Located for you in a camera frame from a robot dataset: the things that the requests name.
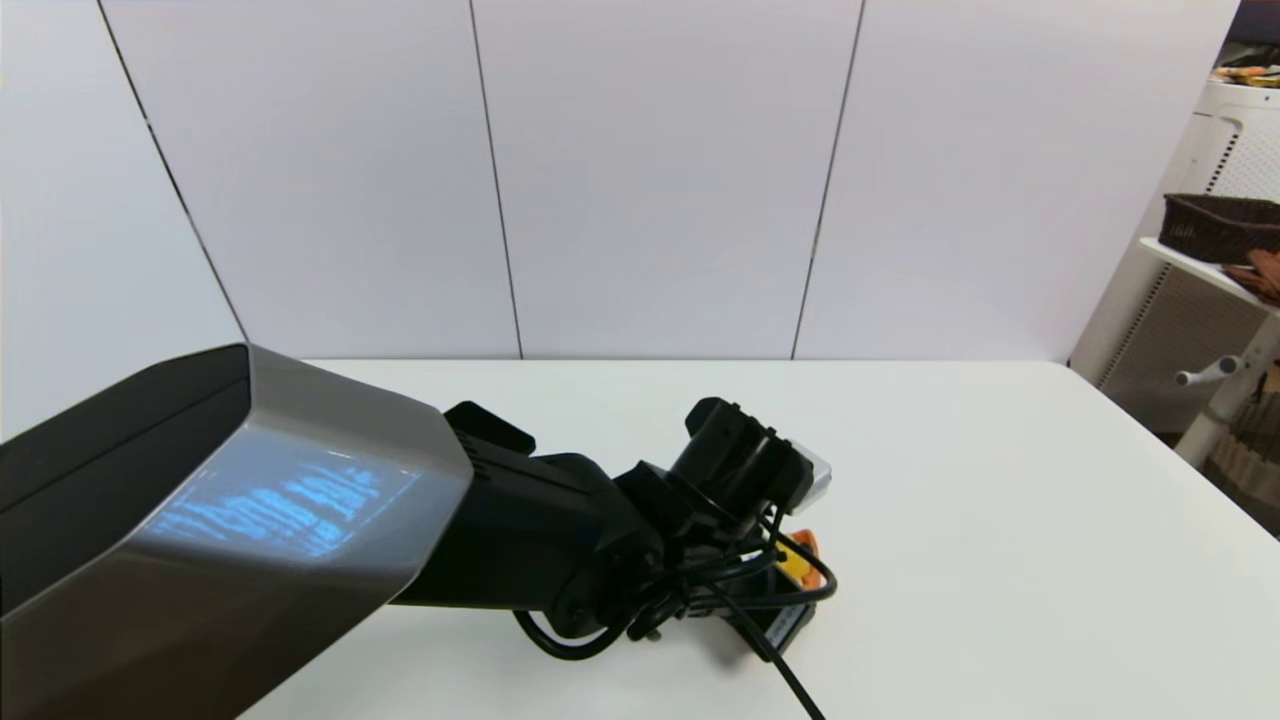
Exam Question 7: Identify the triangle waffle bread with fruit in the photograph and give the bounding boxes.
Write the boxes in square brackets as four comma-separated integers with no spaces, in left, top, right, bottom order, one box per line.
[770,529,821,591]

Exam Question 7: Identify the brown bread on shelf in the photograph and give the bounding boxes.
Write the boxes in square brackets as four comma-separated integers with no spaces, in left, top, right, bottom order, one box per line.
[1224,248,1280,307]

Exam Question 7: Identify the black and white eraser block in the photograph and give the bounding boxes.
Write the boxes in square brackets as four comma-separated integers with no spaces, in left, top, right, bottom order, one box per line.
[443,400,537,457]

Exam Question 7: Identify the white shelf rack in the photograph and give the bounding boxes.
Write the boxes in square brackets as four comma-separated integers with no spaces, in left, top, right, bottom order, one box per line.
[1068,80,1280,437]

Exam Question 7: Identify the white shelf cart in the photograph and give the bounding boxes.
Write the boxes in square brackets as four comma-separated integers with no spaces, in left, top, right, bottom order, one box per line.
[1139,236,1280,469]

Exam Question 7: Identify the light woven basket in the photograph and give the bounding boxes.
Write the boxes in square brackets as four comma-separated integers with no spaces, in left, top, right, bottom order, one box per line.
[1205,393,1280,513]

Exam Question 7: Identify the dark brown wicker basket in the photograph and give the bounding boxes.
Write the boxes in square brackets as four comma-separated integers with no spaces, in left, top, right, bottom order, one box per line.
[1159,193,1280,265]

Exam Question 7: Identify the colourful items on purifier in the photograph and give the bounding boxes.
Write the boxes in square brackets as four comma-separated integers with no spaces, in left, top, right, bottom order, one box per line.
[1209,64,1280,91]

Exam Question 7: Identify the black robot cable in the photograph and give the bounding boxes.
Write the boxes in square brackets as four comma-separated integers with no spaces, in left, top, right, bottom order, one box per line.
[512,508,839,720]

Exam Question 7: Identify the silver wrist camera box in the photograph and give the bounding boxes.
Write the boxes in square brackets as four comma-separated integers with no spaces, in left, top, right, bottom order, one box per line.
[796,452,834,504]

